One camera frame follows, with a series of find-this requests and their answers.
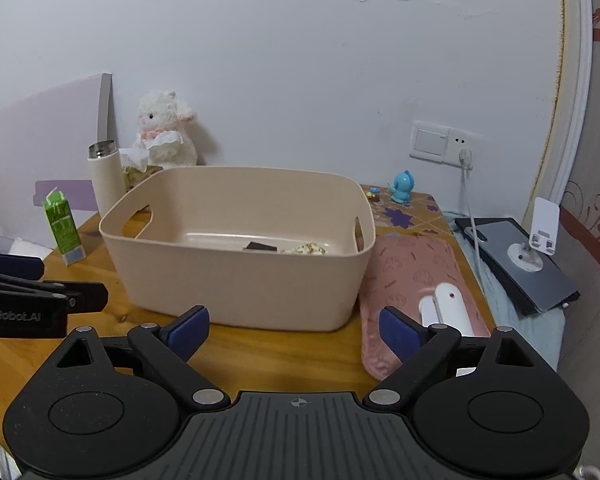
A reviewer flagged white power cable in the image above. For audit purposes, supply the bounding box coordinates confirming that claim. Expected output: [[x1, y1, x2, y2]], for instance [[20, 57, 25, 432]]
[[460, 167, 487, 281]]

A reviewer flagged green juice carton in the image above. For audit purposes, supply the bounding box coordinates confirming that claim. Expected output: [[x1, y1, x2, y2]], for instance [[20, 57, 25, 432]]
[[42, 186, 87, 267]]

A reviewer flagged pale pink board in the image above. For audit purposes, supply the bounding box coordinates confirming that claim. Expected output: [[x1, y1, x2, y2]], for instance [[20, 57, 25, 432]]
[[0, 72, 115, 241]]

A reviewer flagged floral fabric scrunchie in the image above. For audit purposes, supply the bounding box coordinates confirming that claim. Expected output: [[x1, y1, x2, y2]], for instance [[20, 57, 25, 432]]
[[280, 241, 329, 257]]

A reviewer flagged white phone stand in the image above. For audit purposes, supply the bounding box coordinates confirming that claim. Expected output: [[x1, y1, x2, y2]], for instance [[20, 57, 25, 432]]
[[505, 196, 561, 273]]

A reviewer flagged blue toy figure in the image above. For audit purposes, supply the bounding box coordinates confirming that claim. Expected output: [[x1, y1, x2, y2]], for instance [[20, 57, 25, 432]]
[[389, 170, 417, 204]]

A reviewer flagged white wall switch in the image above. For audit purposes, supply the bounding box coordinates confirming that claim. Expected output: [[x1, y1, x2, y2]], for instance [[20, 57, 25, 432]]
[[409, 121, 451, 161]]

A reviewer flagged white wall socket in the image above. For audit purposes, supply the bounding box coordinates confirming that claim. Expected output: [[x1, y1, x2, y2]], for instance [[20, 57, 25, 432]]
[[447, 128, 487, 168]]

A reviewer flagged white plush sheep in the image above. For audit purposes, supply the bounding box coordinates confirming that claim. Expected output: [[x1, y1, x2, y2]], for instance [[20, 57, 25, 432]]
[[132, 90, 201, 170]]

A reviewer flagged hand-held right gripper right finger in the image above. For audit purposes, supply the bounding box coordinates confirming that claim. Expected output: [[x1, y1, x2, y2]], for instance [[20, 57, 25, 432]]
[[362, 306, 533, 407]]

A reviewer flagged white tissue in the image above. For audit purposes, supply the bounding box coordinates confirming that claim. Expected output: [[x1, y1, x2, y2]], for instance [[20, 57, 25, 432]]
[[118, 130, 184, 171]]

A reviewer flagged dark tablet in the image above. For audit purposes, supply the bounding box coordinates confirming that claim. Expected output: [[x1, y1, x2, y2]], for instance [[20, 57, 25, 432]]
[[454, 216, 581, 317]]

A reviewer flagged beige plastic storage bin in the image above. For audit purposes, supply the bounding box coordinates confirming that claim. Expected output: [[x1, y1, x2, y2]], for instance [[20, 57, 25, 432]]
[[98, 166, 377, 333]]

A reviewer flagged small patterned side table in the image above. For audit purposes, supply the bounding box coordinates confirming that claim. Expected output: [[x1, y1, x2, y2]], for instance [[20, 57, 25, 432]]
[[360, 184, 454, 234]]

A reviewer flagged white wall moulding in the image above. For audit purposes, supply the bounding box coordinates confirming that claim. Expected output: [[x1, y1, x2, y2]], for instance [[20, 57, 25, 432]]
[[545, 0, 594, 211]]

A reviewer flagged white thermos bottle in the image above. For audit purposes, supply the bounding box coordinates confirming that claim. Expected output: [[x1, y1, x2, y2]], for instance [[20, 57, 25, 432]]
[[86, 140, 127, 217]]

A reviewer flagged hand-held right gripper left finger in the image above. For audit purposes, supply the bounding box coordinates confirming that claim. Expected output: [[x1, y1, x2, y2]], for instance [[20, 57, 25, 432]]
[[55, 306, 231, 406]]

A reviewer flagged tissue box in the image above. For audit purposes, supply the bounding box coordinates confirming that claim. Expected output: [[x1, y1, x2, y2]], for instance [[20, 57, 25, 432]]
[[122, 165, 163, 194]]

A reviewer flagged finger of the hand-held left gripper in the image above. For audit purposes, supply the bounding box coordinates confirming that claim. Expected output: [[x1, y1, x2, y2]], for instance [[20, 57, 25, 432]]
[[0, 269, 110, 313], [0, 251, 46, 282]]

